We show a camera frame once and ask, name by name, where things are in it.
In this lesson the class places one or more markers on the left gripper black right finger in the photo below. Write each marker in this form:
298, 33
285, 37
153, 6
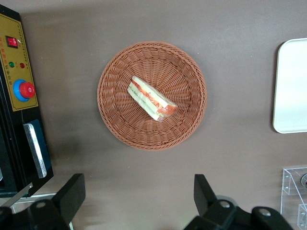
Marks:
206, 198

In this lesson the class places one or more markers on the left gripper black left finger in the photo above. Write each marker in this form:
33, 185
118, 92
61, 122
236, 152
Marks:
69, 196

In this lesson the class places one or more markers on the plastic-wrapped sandwich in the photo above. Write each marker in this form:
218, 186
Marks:
148, 95

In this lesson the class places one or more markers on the round brown wicker basket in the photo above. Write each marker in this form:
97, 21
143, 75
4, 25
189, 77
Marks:
168, 67

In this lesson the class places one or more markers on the beige plastic tray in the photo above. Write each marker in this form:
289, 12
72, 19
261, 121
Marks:
292, 86

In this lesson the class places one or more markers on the black yellow-panel control box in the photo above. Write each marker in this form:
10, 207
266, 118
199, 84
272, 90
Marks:
14, 143

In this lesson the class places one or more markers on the clear acrylic bottle rack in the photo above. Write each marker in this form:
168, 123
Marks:
287, 184

